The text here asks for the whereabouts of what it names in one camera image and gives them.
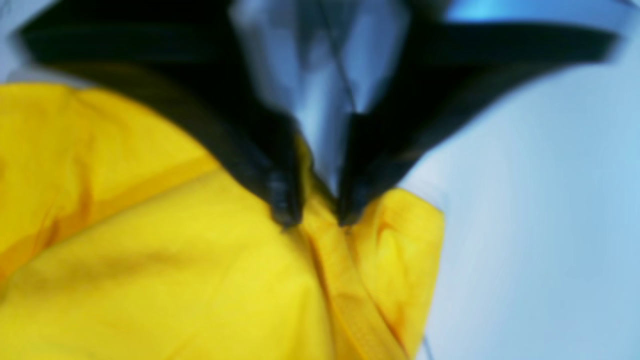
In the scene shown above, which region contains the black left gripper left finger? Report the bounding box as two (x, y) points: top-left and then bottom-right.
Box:
(20, 0), (304, 228)

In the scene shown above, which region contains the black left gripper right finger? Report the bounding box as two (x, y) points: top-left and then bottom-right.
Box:
(337, 19), (620, 226)

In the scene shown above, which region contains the yellow t-shirt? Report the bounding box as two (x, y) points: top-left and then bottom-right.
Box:
(1, 83), (445, 360)

